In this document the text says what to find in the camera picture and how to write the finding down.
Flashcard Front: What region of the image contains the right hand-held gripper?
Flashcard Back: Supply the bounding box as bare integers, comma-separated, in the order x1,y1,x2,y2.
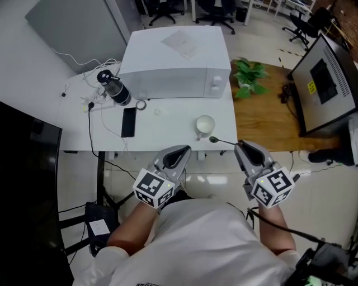
234,140,296,208

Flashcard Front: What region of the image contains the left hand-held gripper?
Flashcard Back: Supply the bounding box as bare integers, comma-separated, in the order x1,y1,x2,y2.
132,145,193,209

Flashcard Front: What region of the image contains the dark metal spoon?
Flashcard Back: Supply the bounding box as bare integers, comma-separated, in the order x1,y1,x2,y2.
209,136,238,146

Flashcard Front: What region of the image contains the white cup container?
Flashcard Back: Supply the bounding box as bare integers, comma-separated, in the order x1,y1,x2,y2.
194,115,216,141

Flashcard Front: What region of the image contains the person's right forearm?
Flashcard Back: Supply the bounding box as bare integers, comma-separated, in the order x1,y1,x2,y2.
256,204,298,257

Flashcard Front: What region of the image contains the person's left forearm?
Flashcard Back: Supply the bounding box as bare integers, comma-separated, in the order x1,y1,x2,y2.
107,200,169,254

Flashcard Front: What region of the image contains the wooden side table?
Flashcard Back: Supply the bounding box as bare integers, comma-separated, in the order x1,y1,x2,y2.
229,59,341,153

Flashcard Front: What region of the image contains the black smartphone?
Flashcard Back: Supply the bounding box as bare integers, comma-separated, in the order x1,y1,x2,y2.
120,107,138,139

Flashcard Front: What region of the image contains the black bag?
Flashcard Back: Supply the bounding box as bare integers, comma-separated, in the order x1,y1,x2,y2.
307,149,356,168

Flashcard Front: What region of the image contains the grey-backed computer monitor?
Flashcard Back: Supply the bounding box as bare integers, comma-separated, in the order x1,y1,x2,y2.
288,32,358,138

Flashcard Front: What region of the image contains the green potted plant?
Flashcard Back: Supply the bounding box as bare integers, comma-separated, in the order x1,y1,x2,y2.
232,57,271,99

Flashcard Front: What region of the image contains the white power strip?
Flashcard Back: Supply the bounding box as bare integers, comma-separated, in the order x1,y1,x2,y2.
82,94,117,113

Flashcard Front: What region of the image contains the white microwave oven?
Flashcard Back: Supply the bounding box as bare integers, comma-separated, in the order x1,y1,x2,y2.
118,25,233,100

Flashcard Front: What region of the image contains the black water bottle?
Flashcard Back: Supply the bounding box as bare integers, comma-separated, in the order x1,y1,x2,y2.
96,69,133,107

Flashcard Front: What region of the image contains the person's white shirt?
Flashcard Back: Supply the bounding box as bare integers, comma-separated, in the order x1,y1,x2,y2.
73,197,302,286

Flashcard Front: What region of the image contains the black computer box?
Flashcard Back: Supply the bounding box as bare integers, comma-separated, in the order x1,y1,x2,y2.
84,201,121,258

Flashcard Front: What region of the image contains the white paper sheet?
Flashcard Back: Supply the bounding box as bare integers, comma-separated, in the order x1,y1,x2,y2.
160,29,206,61

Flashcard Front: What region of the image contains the black belt-worn device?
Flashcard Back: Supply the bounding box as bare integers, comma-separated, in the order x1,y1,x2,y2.
293,241,358,286

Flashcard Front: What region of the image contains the black office chair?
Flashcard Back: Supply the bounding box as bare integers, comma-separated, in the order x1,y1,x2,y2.
281,6,334,51
145,0,186,27
195,0,236,36

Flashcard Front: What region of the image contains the white framed table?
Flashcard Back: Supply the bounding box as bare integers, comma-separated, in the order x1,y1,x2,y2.
242,0,317,27

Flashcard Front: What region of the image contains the black screen monitor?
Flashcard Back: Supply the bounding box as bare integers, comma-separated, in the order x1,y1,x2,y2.
0,101,75,286

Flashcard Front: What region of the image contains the thin black floor cable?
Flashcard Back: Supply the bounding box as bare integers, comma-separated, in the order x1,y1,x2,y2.
288,151,344,179

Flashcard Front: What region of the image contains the thick black gripper cable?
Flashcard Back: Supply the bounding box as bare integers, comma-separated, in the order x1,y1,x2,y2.
247,206,326,244

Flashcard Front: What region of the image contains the thin white charging cable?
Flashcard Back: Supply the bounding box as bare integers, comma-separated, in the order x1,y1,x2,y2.
100,106,136,160

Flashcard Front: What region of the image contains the black desk frame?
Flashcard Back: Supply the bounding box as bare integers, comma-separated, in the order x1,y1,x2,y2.
57,150,135,255

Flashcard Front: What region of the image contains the black power cable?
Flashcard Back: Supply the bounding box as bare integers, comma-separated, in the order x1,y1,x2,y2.
87,101,138,180

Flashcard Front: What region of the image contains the white looped cable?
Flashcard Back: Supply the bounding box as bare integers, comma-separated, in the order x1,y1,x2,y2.
51,46,123,74

